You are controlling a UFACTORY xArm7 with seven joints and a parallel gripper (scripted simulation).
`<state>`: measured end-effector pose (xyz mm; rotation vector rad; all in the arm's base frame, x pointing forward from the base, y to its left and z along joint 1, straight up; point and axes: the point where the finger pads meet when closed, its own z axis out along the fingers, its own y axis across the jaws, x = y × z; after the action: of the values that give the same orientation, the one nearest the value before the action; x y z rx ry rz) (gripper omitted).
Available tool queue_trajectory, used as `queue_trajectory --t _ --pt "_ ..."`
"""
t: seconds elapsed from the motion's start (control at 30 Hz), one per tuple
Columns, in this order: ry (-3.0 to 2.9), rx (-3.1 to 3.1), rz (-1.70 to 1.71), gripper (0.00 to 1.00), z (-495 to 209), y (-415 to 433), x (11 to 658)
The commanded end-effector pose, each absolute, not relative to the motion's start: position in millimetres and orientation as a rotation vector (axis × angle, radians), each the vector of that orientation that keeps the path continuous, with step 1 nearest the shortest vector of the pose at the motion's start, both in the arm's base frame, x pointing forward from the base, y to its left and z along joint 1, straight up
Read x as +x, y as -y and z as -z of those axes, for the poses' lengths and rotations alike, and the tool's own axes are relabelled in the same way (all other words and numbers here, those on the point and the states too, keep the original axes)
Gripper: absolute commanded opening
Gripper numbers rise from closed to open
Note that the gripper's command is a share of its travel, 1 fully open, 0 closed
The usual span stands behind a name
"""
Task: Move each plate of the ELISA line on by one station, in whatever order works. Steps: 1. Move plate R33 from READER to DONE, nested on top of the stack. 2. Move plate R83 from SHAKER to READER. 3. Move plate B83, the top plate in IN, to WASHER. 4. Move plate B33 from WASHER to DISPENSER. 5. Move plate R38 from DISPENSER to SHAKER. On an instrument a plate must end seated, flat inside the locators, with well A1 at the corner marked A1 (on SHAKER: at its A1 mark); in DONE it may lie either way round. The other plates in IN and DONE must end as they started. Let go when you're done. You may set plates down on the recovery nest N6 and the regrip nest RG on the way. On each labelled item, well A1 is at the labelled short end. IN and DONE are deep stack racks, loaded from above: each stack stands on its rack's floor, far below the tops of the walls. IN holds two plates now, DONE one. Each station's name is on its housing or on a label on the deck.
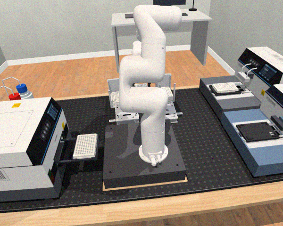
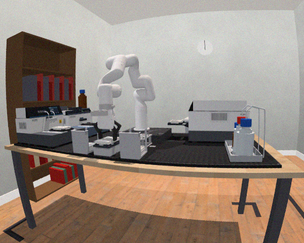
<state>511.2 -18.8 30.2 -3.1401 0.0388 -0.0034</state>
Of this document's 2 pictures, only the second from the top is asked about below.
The white plastic bottle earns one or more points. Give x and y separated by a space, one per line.
244 143

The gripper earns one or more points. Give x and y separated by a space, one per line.
107 122

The brown glass bottle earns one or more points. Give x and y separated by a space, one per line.
82 101

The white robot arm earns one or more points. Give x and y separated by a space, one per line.
107 92

